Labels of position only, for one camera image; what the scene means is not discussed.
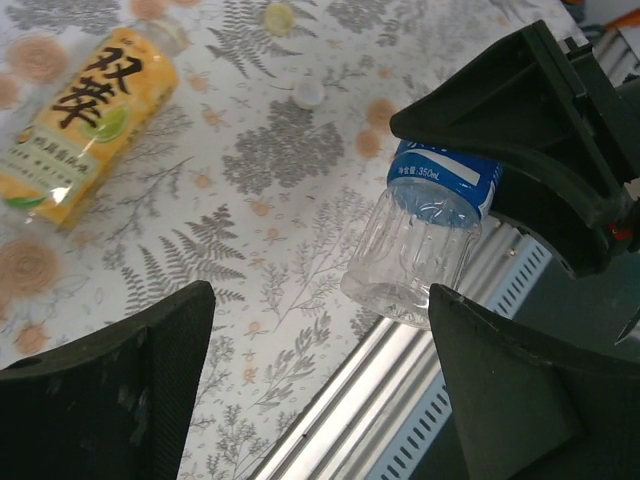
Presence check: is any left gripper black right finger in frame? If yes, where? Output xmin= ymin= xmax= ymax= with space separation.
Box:
xmin=428 ymin=281 xmax=640 ymax=480

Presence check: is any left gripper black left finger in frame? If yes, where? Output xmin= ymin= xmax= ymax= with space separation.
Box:
xmin=0 ymin=279 xmax=218 ymax=480

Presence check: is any small blue label bottle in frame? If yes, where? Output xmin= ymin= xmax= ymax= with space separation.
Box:
xmin=339 ymin=138 xmax=503 ymax=332

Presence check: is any small white bottle cap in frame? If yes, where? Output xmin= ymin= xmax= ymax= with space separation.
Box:
xmin=293 ymin=77 xmax=325 ymax=109

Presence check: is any pale yellow bottle cap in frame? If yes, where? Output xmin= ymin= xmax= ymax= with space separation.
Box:
xmin=263 ymin=2 xmax=295 ymax=36

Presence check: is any yellow label plastic bottle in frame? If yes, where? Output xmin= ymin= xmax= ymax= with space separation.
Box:
xmin=0 ymin=19 xmax=194 ymax=232

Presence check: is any floral patterned tablecloth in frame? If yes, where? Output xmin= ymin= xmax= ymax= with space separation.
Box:
xmin=0 ymin=0 xmax=591 ymax=480

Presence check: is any slotted white cable duct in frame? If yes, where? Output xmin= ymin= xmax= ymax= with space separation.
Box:
xmin=382 ymin=239 xmax=554 ymax=480

